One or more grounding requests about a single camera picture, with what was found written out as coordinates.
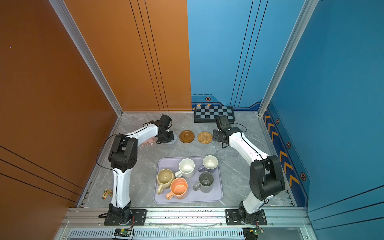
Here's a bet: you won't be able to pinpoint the pink cherry blossom coaster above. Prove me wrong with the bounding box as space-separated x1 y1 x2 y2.
141 137 157 147

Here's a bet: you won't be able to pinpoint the woven rattan round coaster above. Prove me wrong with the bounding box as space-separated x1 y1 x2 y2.
198 132 213 144

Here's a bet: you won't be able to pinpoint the brown wooden round coaster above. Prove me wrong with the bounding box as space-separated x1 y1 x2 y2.
179 130 195 144

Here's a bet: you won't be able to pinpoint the grey woven round coaster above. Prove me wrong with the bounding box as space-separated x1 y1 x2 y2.
166 139 176 145

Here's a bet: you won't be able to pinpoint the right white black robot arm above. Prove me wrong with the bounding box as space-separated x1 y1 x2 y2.
213 127 286 224

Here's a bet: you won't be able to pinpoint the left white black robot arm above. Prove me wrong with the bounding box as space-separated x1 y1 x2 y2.
104 123 175 226

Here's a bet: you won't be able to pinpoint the black silver chessboard box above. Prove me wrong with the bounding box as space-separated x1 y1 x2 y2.
194 105 235 124

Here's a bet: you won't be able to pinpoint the purple white ceramic mug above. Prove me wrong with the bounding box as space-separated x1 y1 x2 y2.
198 155 219 173

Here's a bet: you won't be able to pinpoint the yellow ceramic mug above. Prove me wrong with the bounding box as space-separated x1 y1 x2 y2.
157 169 175 195

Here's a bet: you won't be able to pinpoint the grey ceramic mug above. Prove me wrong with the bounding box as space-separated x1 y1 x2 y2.
193 172 214 193

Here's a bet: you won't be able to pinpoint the orange ceramic mug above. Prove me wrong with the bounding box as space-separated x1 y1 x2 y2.
166 178 188 200

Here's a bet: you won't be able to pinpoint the lavender rectangular tray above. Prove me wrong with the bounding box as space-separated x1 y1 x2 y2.
154 157 223 204

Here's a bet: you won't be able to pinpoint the small brass colourful trinkets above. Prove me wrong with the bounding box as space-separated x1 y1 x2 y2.
102 189 114 200

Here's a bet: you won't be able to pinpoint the right small circuit board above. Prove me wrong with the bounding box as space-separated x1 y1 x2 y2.
243 228 265 240

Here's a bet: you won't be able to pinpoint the left green circuit board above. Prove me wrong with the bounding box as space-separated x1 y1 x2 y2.
113 228 133 240

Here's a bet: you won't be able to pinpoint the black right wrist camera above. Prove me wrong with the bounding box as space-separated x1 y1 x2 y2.
216 115 231 130

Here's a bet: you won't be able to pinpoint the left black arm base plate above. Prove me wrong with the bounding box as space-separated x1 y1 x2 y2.
104 209 147 227

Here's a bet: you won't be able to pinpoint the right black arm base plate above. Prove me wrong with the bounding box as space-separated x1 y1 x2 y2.
225 208 268 226

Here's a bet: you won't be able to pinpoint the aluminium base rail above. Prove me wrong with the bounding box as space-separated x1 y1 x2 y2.
54 207 317 240

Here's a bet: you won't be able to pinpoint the aluminium corner post right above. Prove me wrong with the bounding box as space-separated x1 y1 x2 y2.
258 0 319 117

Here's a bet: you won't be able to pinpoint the aluminium corner post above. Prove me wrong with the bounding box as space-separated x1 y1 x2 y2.
49 0 123 116
258 0 319 117

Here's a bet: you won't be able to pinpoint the aluminium corner post left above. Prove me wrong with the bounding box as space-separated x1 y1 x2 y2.
49 0 123 116

